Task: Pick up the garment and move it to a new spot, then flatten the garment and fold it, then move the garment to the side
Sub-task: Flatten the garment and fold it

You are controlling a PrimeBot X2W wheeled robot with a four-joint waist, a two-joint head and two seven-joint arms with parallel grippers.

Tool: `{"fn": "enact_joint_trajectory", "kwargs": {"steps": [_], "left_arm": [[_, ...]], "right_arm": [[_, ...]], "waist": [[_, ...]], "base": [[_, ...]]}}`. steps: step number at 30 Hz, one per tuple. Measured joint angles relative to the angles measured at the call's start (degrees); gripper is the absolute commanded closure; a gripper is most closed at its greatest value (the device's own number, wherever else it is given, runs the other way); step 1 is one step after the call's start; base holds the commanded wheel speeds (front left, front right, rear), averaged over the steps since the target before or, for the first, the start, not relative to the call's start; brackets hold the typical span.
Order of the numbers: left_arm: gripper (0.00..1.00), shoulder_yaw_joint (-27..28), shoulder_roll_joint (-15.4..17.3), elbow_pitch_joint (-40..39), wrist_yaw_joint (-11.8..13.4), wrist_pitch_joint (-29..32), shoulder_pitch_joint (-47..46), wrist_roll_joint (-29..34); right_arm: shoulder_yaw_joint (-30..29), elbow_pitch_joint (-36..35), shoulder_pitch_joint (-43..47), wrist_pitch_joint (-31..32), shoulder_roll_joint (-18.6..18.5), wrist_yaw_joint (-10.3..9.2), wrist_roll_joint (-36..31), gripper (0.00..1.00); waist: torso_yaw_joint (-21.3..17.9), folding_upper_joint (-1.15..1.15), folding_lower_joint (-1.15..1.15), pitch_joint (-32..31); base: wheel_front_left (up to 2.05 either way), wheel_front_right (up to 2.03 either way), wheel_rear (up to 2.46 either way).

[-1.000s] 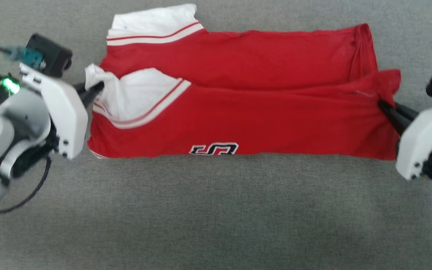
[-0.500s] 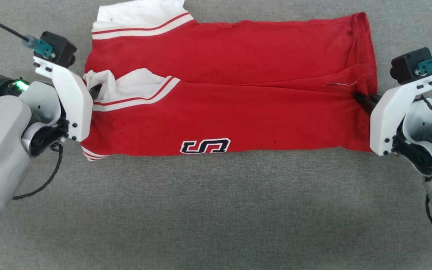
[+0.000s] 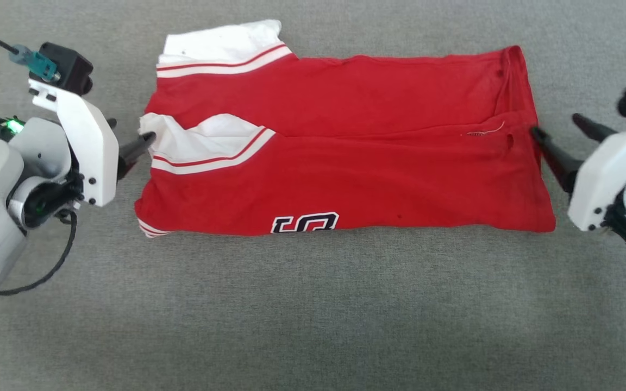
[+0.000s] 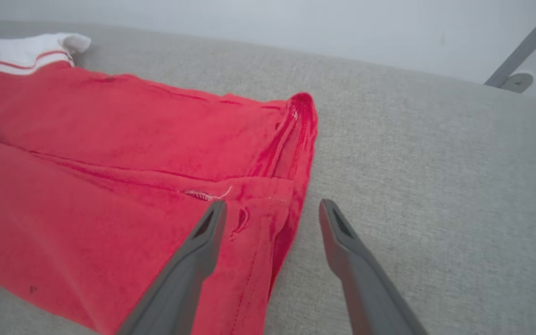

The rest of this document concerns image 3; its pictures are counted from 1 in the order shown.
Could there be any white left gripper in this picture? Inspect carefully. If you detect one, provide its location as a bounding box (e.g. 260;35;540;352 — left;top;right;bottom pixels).
28;79;157;208

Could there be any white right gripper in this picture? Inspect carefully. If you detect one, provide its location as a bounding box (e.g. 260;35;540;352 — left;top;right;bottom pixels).
530;113;626;232

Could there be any red and white jersey shirt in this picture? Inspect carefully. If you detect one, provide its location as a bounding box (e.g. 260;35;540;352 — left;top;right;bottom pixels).
134;20;557;239

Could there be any grey fabric sofa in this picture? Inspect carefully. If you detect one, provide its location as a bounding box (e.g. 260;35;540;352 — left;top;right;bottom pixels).
0;0;626;391

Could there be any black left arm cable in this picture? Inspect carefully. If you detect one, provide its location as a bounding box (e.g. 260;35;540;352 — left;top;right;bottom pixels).
0;209;78;298

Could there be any left camera cable teal plug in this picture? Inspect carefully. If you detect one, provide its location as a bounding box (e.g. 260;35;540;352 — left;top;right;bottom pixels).
0;23;59;83

